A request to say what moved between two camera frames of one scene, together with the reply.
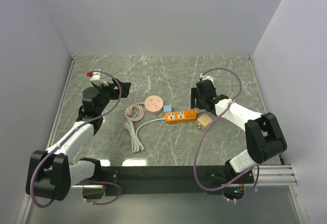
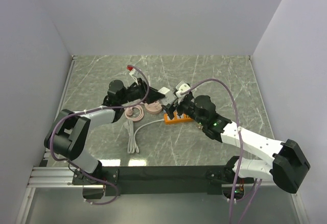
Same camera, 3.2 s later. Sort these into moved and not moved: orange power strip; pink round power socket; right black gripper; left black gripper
Moved: left black gripper; right black gripper
Not moved: pink round power socket; orange power strip
